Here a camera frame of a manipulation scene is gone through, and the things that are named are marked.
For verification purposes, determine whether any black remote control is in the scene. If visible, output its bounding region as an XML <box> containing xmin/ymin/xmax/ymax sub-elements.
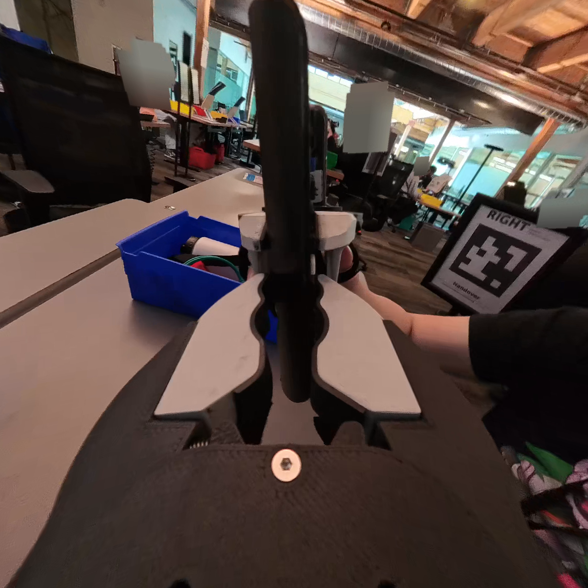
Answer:
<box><xmin>248</xmin><ymin>0</ymin><xmax>319</xmax><ymax>403</ymax></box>

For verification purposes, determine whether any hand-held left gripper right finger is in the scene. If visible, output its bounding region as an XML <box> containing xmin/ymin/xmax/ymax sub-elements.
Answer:
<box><xmin>311</xmin><ymin>274</ymin><xmax>423</xmax><ymax>418</ymax></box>

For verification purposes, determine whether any white bottle with black cap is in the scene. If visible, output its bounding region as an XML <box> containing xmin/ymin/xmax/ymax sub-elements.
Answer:
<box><xmin>180</xmin><ymin>235</ymin><xmax>241</xmax><ymax>259</ymax></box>

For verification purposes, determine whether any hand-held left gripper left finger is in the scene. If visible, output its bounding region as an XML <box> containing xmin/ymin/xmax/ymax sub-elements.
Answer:
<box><xmin>153</xmin><ymin>273</ymin><xmax>271</xmax><ymax>420</ymax></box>

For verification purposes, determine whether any blue plastic bin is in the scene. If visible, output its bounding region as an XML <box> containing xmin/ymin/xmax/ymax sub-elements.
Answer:
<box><xmin>116</xmin><ymin>210</ymin><xmax>279</xmax><ymax>344</ymax></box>

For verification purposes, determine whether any black framed marker sign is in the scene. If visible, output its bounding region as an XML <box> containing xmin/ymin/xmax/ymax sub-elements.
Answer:
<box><xmin>420</xmin><ymin>193</ymin><xmax>586</xmax><ymax>317</ymax></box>

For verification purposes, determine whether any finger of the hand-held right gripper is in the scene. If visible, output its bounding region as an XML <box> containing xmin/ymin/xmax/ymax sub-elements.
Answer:
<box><xmin>316</xmin><ymin>211</ymin><xmax>357</xmax><ymax>285</ymax></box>
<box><xmin>238</xmin><ymin>212</ymin><xmax>268</xmax><ymax>277</ymax></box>

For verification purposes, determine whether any person's right hand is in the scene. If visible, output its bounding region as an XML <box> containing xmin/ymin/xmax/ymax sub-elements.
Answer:
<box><xmin>337</xmin><ymin>246</ymin><xmax>415</xmax><ymax>339</ymax></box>

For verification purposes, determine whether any person's right forearm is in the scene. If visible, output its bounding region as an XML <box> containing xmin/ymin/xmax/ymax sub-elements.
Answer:
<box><xmin>411</xmin><ymin>307</ymin><xmax>588</xmax><ymax>384</ymax></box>

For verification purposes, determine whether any black office chair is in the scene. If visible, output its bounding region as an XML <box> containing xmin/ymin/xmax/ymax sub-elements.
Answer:
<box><xmin>0</xmin><ymin>34</ymin><xmax>153</xmax><ymax>226</ymax></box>

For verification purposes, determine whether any person's floral patterned clothing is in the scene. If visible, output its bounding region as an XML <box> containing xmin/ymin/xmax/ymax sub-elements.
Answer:
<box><xmin>501</xmin><ymin>441</ymin><xmax>588</xmax><ymax>588</ymax></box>

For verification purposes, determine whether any green cable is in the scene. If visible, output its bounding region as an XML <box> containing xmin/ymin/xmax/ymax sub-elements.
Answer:
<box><xmin>183</xmin><ymin>256</ymin><xmax>245</xmax><ymax>283</ymax></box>

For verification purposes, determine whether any red storage bin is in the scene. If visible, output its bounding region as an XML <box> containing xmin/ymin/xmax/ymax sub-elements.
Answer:
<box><xmin>188</xmin><ymin>146</ymin><xmax>226</xmax><ymax>170</ymax></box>

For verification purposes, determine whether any black floor lamp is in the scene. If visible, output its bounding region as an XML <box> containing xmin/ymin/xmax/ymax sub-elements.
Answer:
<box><xmin>459</xmin><ymin>144</ymin><xmax>504</xmax><ymax>203</ymax></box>

